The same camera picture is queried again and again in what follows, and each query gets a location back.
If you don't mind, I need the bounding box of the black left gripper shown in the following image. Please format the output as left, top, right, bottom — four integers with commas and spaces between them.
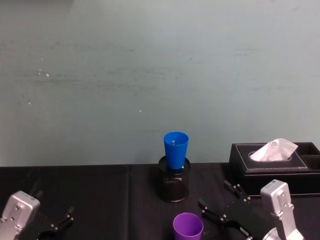
23, 190, 76, 240

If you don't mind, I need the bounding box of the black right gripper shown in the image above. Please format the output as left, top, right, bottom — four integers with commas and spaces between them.
197, 179, 276, 240

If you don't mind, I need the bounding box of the purple plastic cup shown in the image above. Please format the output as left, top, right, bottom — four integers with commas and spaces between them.
172, 212, 205, 240

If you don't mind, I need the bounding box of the black mesh pen holder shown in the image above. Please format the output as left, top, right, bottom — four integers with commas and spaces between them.
158, 154, 191, 204

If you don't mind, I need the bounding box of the black table cloth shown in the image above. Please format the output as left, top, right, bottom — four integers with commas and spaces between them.
0, 163, 320, 240

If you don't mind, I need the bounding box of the black leather tissue box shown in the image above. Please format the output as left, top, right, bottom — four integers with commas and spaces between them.
228, 141, 320, 199

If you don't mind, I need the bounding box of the blue plastic cup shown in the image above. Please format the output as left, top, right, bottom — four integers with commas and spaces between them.
163, 131, 190, 172

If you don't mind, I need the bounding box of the white paper tissue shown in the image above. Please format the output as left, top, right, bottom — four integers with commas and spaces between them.
249, 138, 299, 163

